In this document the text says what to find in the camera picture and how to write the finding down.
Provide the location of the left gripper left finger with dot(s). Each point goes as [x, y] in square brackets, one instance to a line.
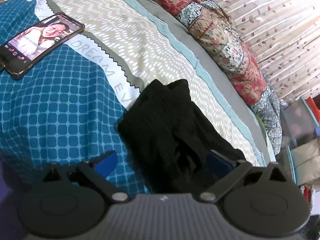
[93, 175]

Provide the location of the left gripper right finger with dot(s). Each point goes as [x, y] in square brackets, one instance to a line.
[228, 172]

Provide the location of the black pants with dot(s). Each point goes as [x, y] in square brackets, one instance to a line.
[169, 138]

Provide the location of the patterned bedsheet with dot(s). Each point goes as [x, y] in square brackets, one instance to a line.
[64, 110]

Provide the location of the beige fabric storage bag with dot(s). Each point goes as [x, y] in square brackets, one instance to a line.
[306, 162]

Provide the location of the stacked folded clothes pile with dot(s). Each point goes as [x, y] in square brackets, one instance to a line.
[307, 190]

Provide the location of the clear storage bin teal lid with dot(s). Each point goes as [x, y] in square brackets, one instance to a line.
[299, 126]

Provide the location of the smartphone with lit screen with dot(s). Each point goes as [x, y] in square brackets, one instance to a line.
[20, 53]

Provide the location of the red floral quilt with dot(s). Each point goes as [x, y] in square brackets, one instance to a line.
[214, 30]

